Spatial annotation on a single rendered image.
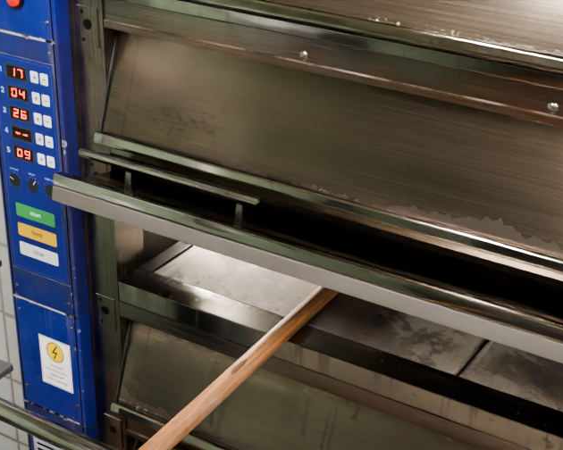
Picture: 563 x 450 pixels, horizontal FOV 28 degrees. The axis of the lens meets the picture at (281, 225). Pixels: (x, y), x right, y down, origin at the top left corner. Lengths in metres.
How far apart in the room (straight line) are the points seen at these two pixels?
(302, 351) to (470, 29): 0.62
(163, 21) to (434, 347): 0.66
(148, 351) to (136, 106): 0.47
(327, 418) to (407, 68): 0.62
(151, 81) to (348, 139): 0.35
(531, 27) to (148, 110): 0.64
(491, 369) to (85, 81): 0.78
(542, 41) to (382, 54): 0.23
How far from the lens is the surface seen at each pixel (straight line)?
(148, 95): 1.76
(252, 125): 1.65
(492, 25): 1.42
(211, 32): 1.66
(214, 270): 1.98
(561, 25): 1.39
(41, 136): 1.90
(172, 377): 1.99
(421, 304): 1.44
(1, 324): 2.23
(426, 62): 1.48
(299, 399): 1.86
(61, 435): 1.62
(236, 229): 1.55
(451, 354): 1.78
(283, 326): 1.76
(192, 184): 1.63
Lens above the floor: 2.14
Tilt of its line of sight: 27 degrees down
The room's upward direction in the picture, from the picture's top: 1 degrees clockwise
